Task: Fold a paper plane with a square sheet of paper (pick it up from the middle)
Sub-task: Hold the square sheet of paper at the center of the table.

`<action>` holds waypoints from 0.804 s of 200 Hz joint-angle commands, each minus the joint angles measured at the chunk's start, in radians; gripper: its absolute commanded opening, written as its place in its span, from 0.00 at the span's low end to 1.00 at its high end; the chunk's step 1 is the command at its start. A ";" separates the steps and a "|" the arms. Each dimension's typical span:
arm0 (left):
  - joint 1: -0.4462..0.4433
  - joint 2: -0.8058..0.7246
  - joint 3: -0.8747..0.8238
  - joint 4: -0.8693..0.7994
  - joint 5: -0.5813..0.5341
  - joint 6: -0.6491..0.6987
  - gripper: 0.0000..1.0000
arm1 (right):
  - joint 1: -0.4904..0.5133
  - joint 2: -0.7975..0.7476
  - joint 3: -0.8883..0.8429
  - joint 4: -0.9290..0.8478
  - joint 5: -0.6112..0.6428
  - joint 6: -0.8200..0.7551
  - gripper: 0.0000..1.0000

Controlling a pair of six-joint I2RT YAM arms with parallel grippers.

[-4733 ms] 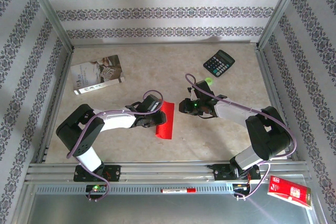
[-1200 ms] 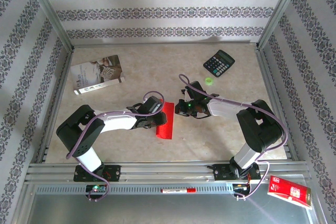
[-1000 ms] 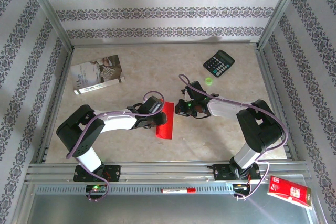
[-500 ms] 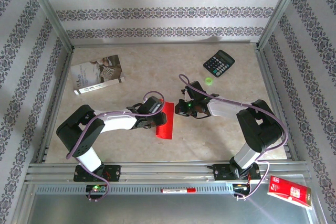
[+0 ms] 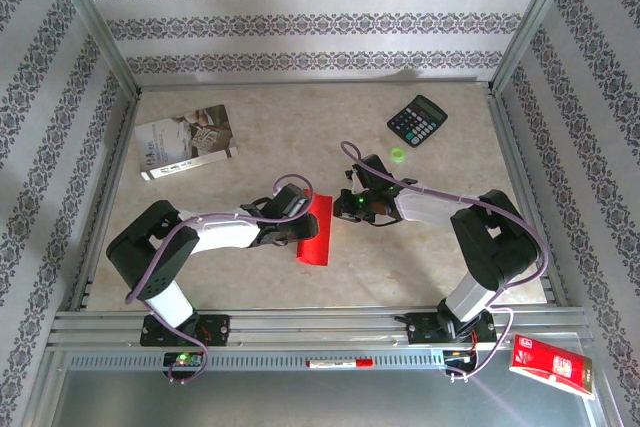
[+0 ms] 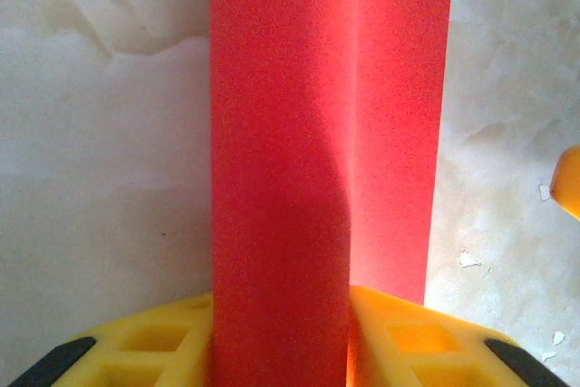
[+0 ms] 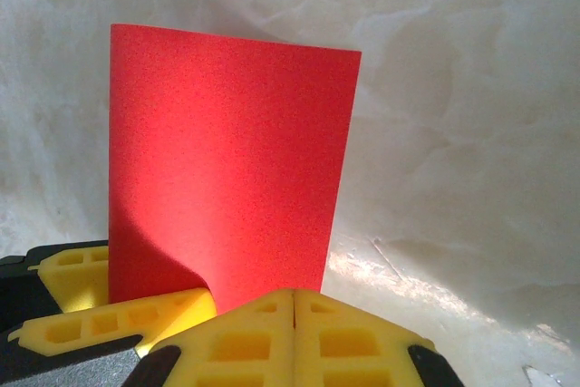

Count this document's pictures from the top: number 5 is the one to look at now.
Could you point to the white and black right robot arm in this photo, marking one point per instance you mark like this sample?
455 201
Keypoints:
430 209

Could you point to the black desk calculator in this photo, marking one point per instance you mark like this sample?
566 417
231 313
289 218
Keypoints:
417 119

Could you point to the aluminium back rail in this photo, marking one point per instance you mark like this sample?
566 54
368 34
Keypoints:
310 83

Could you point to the white paperback book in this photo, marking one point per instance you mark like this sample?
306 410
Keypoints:
185 139

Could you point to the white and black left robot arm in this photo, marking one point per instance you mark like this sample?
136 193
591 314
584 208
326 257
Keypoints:
220 237

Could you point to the red marker pen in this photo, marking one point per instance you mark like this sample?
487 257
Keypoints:
340 363

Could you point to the grey metal shelf sheet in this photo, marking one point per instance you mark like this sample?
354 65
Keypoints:
300 402

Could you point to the aluminium side rail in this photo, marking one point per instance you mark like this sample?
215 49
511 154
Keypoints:
522 197
107 197

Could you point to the black controller board green light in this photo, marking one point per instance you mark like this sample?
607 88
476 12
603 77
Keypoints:
182 359

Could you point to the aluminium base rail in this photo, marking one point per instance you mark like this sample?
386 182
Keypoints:
310 327

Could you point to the red carton box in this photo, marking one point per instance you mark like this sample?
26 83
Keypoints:
545 362

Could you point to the aluminium frame post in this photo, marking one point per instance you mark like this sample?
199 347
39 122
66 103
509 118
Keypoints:
532 22
96 22

